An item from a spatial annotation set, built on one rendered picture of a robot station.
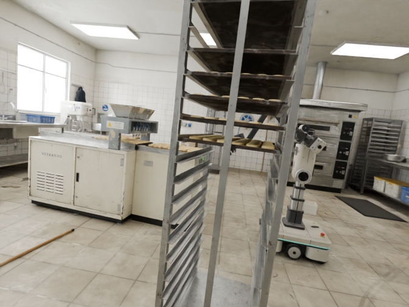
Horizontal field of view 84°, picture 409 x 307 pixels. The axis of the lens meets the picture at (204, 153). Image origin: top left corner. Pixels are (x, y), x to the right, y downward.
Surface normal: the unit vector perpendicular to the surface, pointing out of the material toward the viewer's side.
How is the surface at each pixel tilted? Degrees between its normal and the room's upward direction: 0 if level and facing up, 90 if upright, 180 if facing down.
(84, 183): 90
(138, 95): 90
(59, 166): 93
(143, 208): 90
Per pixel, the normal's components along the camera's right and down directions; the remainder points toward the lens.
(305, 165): -0.22, 0.28
